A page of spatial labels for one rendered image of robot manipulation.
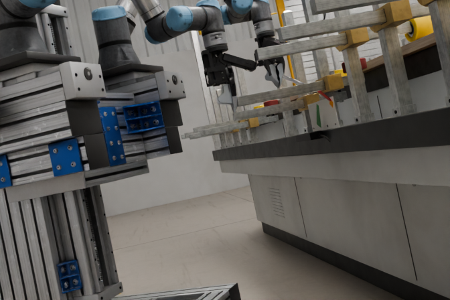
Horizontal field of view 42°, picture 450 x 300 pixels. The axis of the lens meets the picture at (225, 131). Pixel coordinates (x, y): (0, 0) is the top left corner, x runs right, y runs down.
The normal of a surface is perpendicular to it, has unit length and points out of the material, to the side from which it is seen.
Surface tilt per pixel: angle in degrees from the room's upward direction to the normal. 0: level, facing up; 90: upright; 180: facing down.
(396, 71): 90
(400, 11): 90
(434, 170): 90
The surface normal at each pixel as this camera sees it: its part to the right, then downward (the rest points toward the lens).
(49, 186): -0.36, 0.05
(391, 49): 0.17, -0.06
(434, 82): -0.97, 0.19
